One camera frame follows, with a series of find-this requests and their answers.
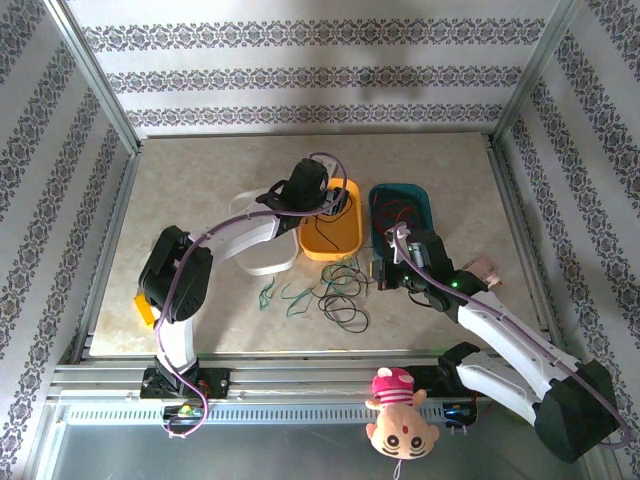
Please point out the orange plastic bin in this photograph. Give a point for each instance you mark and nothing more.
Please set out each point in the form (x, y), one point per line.
(340, 240)

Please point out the teal plastic bin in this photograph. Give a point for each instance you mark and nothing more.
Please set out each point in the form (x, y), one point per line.
(424, 210)

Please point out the white plastic bin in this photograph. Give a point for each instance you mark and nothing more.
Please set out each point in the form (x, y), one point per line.
(265, 262)

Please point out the left black and white robot arm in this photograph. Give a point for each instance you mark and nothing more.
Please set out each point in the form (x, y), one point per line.
(175, 275)

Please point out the pink plug adapter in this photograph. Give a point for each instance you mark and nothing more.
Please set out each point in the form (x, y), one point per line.
(482, 265)

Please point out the small controller board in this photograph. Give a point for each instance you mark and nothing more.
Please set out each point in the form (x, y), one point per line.
(185, 411)
(457, 412)

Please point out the plush doll with pink hat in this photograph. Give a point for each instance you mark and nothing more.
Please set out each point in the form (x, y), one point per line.
(400, 435)

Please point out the grey metal tray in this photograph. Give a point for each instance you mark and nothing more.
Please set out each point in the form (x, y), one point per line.
(250, 450)

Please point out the aluminium back rail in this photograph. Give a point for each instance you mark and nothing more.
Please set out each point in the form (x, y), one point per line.
(300, 134)

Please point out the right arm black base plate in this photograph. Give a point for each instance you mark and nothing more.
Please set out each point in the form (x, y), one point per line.
(425, 375)

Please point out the aluminium side rail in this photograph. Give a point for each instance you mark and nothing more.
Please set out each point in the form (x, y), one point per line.
(500, 165)
(117, 215)

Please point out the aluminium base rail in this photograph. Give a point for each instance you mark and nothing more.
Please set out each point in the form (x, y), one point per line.
(300, 375)

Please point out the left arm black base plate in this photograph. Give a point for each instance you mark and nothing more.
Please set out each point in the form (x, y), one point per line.
(217, 382)

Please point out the aluminium corner post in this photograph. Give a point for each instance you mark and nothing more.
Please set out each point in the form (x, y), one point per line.
(95, 80)
(540, 60)

